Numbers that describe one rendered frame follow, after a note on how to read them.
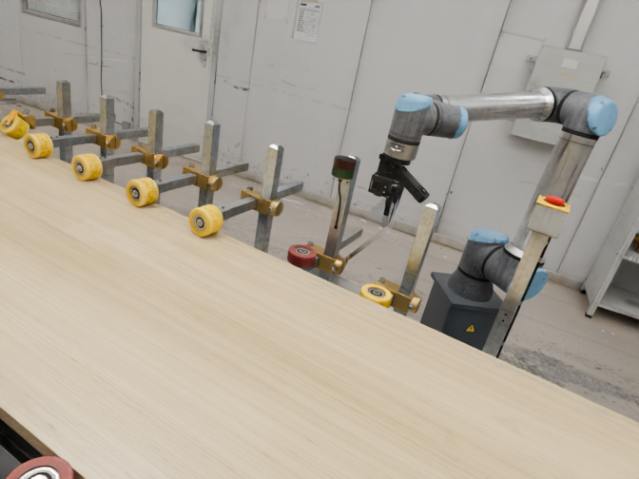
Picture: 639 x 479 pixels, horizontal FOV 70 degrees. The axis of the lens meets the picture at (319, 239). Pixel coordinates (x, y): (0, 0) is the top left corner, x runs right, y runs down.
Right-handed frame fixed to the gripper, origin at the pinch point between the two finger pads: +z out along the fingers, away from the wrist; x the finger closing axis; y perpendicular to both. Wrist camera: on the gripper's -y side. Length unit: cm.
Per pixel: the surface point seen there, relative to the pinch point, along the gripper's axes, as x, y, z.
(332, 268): 10.8, 9.3, 15.1
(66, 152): 9, 135, 18
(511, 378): 33, -44, 9
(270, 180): 9.6, 36.3, -3.5
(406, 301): 10.2, -14.5, 15.5
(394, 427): 62, -29, 10
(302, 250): 19.7, 15.7, 8.7
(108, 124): 9, 110, 0
